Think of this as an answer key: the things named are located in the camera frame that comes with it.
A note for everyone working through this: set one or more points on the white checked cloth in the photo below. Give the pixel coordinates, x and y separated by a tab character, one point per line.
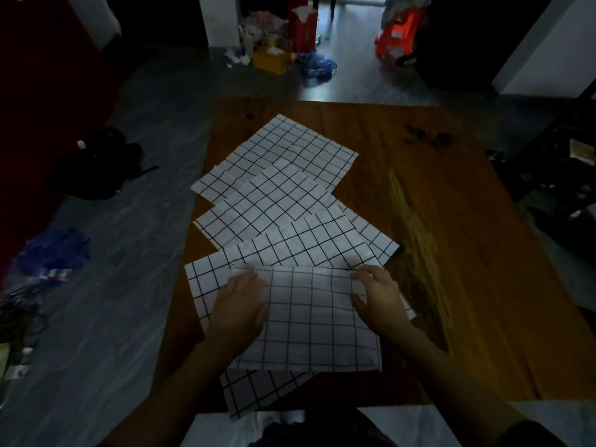
205	283
312	321
267	200
321	237
288	148

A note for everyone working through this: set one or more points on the person's left fingers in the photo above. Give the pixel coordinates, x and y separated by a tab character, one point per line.
246	281

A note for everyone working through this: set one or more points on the person's right thumb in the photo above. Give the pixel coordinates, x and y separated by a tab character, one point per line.
360	306

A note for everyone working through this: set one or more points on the dark clutter pile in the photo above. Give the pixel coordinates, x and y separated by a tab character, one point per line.
554	176

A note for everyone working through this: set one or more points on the crumpled white paper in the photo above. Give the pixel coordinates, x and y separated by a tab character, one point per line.
235	58

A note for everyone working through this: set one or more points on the yellow box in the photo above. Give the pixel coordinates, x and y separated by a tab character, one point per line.
271	59

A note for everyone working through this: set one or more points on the person's right forearm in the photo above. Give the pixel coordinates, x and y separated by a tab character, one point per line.
461	391

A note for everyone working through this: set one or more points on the person's left forearm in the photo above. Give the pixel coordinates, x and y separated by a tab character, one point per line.
181	391

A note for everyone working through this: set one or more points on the black bag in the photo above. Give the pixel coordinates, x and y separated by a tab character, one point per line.
95	165

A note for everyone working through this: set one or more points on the person's left hand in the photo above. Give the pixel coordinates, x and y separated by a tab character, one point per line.
237	314

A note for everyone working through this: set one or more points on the red paper bag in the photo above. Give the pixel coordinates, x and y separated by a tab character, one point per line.
305	25

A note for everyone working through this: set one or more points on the dark blue plastic bag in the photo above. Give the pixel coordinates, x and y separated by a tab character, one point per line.
53	252

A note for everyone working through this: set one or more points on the orange toy car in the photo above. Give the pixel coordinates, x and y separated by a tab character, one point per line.
395	34

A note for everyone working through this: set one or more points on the person's right hand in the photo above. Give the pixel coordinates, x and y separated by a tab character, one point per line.
384	304

